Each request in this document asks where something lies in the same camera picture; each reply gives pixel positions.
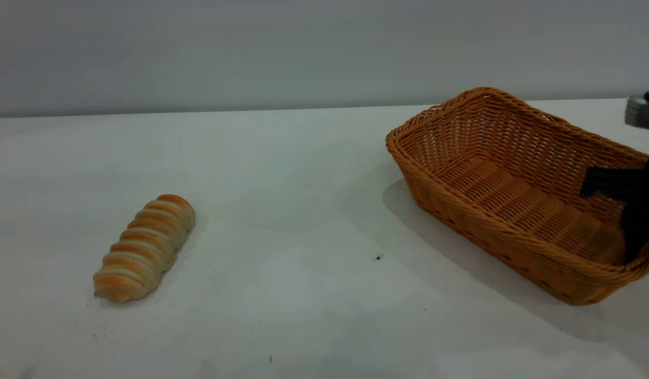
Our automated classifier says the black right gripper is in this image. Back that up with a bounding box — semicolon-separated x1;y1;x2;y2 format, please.
580;134;649;281

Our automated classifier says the orange woven wicker basket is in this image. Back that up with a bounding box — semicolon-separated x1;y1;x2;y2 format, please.
385;87;649;306

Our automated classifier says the twisted striped bread roll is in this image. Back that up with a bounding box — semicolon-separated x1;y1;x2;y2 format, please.
93;194;196;304

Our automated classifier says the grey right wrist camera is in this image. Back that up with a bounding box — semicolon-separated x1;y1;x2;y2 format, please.
625;91;649;132

